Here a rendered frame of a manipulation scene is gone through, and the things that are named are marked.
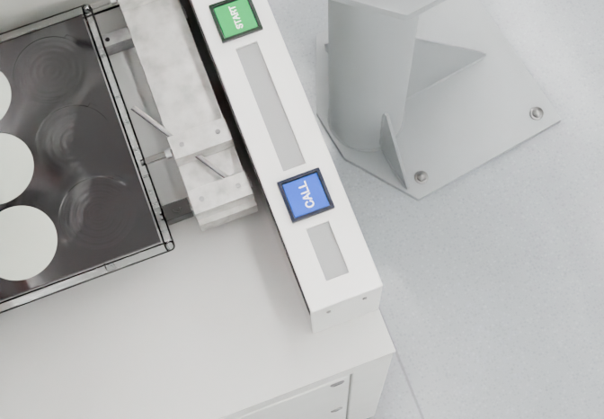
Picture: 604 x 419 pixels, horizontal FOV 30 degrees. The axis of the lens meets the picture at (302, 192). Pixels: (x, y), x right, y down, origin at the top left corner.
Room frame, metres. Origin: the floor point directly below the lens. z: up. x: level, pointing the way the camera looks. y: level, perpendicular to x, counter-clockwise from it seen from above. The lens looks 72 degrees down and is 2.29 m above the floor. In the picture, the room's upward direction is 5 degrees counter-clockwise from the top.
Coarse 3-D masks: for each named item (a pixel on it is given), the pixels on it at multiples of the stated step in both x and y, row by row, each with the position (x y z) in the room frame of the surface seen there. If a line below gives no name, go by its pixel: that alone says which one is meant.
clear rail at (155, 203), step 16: (96, 32) 0.70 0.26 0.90; (96, 48) 0.67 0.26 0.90; (112, 80) 0.62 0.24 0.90; (112, 96) 0.60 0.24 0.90; (128, 112) 0.58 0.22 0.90; (128, 128) 0.55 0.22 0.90; (144, 160) 0.51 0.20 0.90; (144, 176) 0.48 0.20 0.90; (160, 208) 0.44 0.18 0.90; (160, 224) 0.42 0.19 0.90
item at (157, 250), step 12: (144, 252) 0.38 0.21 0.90; (156, 252) 0.38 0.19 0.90; (168, 252) 0.38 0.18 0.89; (108, 264) 0.37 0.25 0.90; (120, 264) 0.37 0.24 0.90; (132, 264) 0.37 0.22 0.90; (72, 276) 0.36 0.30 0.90; (84, 276) 0.36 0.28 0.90; (96, 276) 0.36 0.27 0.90; (48, 288) 0.35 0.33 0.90; (60, 288) 0.35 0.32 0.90; (12, 300) 0.33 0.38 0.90; (24, 300) 0.33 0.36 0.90; (0, 312) 0.32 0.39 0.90
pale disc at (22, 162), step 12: (0, 144) 0.55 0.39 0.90; (12, 144) 0.55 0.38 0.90; (24, 144) 0.55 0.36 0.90; (0, 156) 0.53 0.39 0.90; (12, 156) 0.53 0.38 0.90; (24, 156) 0.53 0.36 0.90; (0, 168) 0.51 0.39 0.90; (12, 168) 0.51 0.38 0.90; (24, 168) 0.51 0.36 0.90; (0, 180) 0.50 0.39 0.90; (12, 180) 0.50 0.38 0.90; (24, 180) 0.49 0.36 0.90; (0, 192) 0.48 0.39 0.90; (12, 192) 0.48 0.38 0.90
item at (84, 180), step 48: (0, 48) 0.69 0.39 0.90; (48, 48) 0.68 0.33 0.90; (48, 96) 0.61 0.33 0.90; (96, 96) 0.60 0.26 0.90; (48, 144) 0.54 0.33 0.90; (96, 144) 0.54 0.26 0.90; (48, 192) 0.47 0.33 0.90; (96, 192) 0.47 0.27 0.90; (96, 240) 0.40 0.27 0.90; (144, 240) 0.40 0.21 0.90; (0, 288) 0.35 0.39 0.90
